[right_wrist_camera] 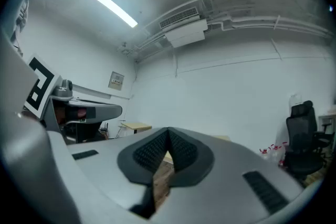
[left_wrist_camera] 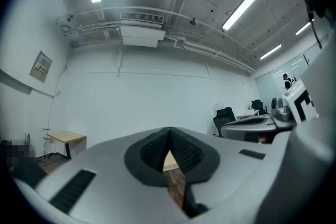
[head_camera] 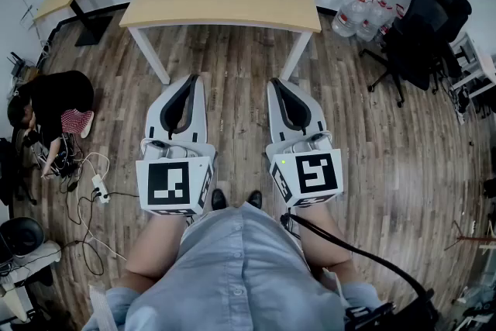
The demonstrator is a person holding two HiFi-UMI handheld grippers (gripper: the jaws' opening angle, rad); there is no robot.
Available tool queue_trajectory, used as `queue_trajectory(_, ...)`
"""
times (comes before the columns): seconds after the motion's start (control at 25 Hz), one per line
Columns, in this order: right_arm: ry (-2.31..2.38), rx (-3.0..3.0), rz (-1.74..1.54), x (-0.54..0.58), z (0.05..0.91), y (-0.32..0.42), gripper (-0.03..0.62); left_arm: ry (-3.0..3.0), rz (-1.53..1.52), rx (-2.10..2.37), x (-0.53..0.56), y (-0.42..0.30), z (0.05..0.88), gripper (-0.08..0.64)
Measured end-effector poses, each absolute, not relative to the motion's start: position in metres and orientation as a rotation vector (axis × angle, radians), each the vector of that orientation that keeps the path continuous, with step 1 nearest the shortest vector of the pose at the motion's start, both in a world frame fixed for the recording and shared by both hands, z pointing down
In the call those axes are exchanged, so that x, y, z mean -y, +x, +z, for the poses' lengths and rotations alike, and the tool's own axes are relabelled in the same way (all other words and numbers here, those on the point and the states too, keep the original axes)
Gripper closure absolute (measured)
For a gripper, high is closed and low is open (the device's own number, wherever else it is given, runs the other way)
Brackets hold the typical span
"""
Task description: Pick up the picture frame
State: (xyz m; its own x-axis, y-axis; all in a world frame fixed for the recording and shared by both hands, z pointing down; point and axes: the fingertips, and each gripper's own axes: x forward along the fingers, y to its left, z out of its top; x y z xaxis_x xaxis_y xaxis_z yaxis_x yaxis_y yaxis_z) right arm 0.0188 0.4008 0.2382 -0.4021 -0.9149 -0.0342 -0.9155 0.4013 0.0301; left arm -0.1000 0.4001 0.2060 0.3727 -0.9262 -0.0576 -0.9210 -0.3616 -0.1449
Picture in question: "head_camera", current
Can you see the person's right black shoe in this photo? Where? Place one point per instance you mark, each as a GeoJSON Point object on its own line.
{"type": "Point", "coordinates": [255, 199]}

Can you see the black office chair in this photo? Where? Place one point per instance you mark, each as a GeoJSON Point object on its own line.
{"type": "Point", "coordinates": [422, 35]}

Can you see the person's light blue shirt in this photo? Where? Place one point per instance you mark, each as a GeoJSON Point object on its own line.
{"type": "Point", "coordinates": [232, 275]}

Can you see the white stand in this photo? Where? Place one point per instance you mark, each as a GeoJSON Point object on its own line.
{"type": "Point", "coordinates": [23, 271]}

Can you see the person's black shoe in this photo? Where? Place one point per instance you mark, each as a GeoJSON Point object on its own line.
{"type": "Point", "coordinates": [255, 199]}
{"type": "Point", "coordinates": [219, 199]}

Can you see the black round device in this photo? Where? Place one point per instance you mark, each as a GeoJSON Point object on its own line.
{"type": "Point", "coordinates": [21, 235]}

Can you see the white shelf unit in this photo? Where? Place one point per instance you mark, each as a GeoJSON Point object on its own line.
{"type": "Point", "coordinates": [474, 66]}

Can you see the black router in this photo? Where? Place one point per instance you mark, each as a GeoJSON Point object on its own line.
{"type": "Point", "coordinates": [16, 66]}

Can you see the person's right forearm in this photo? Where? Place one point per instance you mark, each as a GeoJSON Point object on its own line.
{"type": "Point", "coordinates": [325, 240]}

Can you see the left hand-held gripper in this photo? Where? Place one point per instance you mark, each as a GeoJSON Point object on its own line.
{"type": "Point", "coordinates": [166, 182]}

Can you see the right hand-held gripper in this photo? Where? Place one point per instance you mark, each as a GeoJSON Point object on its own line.
{"type": "Point", "coordinates": [315, 174]}

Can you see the white power strip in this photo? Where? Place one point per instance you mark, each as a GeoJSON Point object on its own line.
{"type": "Point", "coordinates": [100, 189]}

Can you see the clear water bottle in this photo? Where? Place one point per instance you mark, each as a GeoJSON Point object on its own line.
{"type": "Point", "coordinates": [348, 15]}
{"type": "Point", "coordinates": [372, 21]}
{"type": "Point", "coordinates": [387, 27]}

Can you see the person's left forearm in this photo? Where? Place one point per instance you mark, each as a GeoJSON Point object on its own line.
{"type": "Point", "coordinates": [155, 244]}

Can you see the black waist-worn device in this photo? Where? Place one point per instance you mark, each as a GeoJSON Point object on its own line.
{"type": "Point", "coordinates": [387, 316]}

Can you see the person's left black shoe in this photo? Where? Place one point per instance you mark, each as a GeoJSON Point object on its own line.
{"type": "Point", "coordinates": [219, 199]}

